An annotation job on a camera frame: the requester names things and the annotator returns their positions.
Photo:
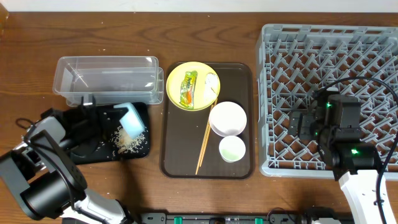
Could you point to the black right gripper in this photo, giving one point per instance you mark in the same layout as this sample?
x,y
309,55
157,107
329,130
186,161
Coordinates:
x,y
306,117

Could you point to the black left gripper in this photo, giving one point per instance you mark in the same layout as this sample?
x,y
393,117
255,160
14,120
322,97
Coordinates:
x,y
101,116

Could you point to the light blue bowl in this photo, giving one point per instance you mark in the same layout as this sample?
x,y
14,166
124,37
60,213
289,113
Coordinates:
x,y
131,121

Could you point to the white cup green inside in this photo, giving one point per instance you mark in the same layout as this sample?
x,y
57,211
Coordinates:
x,y
232,149

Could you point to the pale pink bowl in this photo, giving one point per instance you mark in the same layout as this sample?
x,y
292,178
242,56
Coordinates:
x,y
228,119

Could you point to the green snack wrapper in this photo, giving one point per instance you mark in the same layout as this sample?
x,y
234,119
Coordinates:
x,y
187,89

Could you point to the white tissue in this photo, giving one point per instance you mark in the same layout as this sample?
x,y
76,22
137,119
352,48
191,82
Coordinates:
x,y
211,85

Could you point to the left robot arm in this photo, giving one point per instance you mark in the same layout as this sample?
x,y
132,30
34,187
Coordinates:
x,y
42,172

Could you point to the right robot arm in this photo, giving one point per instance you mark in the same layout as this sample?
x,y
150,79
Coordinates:
x,y
356,165

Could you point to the black waste tray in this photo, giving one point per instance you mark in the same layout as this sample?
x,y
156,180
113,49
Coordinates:
x,y
106,151

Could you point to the grey plastic dishwasher rack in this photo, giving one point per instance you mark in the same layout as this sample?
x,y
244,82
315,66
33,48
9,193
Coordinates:
x,y
293,60

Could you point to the pile of white rice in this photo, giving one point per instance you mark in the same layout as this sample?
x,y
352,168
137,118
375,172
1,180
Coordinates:
x,y
126,144

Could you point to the clear plastic bin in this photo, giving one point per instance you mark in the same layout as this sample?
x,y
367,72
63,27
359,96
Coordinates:
x,y
109,80

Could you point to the dark brown serving tray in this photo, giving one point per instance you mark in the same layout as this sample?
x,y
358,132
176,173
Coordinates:
x,y
183,132

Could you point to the wooden chopstick right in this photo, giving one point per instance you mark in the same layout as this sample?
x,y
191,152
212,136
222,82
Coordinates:
x,y
204,143

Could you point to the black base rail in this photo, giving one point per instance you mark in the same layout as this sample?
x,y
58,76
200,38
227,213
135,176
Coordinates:
x,y
275,216

